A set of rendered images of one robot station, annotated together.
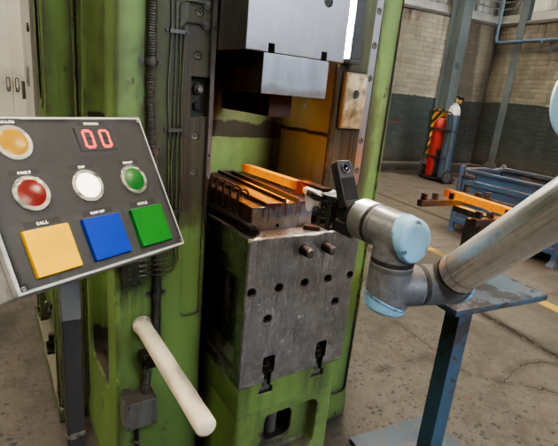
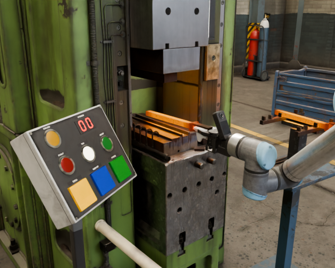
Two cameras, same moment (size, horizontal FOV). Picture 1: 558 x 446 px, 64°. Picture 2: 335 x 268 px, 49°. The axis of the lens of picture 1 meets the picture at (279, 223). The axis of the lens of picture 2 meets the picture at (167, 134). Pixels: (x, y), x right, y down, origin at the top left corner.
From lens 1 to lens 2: 0.43 m
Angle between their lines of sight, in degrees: 6
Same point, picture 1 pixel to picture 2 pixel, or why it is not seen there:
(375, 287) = (249, 185)
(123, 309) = (89, 217)
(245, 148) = (141, 95)
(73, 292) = not seen: hidden behind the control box
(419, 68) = not seen: outside the picture
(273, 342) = (183, 224)
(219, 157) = not seen: hidden behind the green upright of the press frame
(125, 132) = (96, 116)
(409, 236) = (266, 155)
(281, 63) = (173, 53)
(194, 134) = (120, 101)
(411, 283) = (268, 180)
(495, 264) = (313, 165)
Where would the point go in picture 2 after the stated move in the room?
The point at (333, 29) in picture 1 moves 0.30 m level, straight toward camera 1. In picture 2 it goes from (200, 27) to (210, 30)
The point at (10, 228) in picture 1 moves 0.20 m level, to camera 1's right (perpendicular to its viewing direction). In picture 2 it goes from (63, 187) to (136, 184)
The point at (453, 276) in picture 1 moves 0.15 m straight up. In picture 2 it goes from (292, 173) to (296, 133)
